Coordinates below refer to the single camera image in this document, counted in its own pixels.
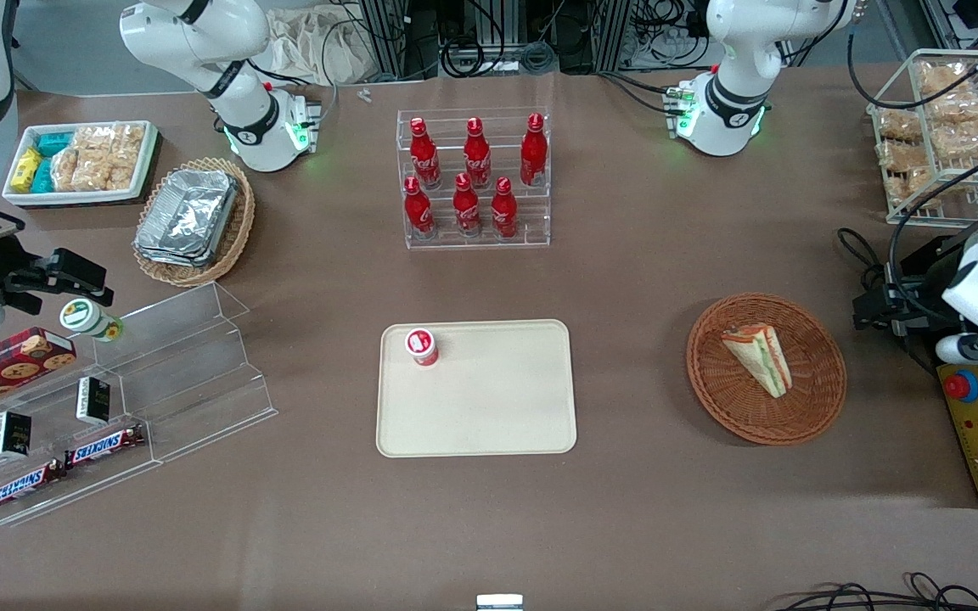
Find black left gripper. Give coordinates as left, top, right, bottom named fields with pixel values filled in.
left=852, top=289, right=965, bottom=342

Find triangle sandwich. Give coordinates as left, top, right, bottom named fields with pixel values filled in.
left=721, top=323, right=794, bottom=400

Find round brown wicker basket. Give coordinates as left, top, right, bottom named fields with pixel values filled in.
left=686, top=293, right=848, bottom=446

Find oval tan wicker basket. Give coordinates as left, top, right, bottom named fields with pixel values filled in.
left=132, top=157, right=256, bottom=288

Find beige plastic tray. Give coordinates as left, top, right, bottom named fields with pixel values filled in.
left=375, top=319, right=578, bottom=459

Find cup with green white lid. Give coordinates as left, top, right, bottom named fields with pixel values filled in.
left=60, top=299, right=125, bottom=344

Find silver foil container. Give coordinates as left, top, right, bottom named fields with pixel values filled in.
left=136, top=169, right=240, bottom=257
left=133, top=243, right=211, bottom=270

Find white rectangular snack bin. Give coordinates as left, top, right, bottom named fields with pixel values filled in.
left=3, top=121, right=159, bottom=208

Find red plaid cookie box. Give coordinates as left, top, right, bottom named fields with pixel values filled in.
left=0, top=328, right=78, bottom=422

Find clear rice cracker bag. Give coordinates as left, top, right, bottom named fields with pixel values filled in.
left=73, top=126, right=115, bottom=192
left=884, top=166, right=936, bottom=205
left=110, top=123, right=147, bottom=192
left=917, top=61, right=974, bottom=96
left=930, top=119, right=978, bottom=164
left=880, top=140, right=929, bottom=172
left=52, top=146, right=82, bottom=193
left=877, top=109, right=923, bottom=143
left=926, top=89, right=978, bottom=126

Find small black box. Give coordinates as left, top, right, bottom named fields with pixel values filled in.
left=76, top=377, right=112, bottom=426
left=0, top=411, right=32, bottom=461

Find yellow snack packet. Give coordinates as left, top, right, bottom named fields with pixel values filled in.
left=11, top=148, right=43, bottom=193

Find clear acrylic step shelf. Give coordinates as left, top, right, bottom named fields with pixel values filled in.
left=0, top=282, right=279, bottom=529

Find Snickers chocolate bar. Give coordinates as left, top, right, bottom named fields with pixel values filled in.
left=0, top=458, right=68, bottom=514
left=65, top=424, right=147, bottom=470

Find cream cloth bag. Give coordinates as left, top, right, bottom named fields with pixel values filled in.
left=261, top=7, right=373, bottom=87

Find red cola bottle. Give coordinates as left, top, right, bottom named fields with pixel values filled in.
left=404, top=176, right=436, bottom=239
left=520, top=113, right=548, bottom=188
left=452, top=173, right=483, bottom=238
left=464, top=117, right=492, bottom=189
left=491, top=176, right=519, bottom=239
left=409, top=117, right=442, bottom=189

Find red cup with white lid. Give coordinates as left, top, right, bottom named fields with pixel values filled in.
left=405, top=328, right=441, bottom=367

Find clear acrylic bottle rack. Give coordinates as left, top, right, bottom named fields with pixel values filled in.
left=396, top=108, right=552, bottom=250

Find black looped table cable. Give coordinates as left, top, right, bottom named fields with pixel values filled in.
left=836, top=227, right=891, bottom=294

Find white wire rack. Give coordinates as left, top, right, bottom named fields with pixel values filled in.
left=868, top=48, right=978, bottom=227

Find black cables at table edge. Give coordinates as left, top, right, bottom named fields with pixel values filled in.
left=782, top=572, right=978, bottom=611

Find coiled grey cable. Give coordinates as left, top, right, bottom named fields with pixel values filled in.
left=518, top=41, right=559, bottom=74

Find coiled black cable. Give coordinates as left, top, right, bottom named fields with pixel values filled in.
left=441, top=36, right=509, bottom=79

